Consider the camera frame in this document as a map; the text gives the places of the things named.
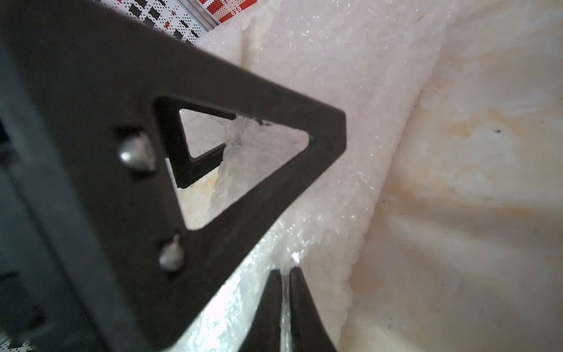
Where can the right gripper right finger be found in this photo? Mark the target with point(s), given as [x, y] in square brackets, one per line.
[307, 330]

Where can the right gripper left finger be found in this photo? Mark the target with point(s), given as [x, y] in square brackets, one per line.
[265, 331]

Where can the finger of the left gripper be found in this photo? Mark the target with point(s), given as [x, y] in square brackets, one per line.
[95, 253]

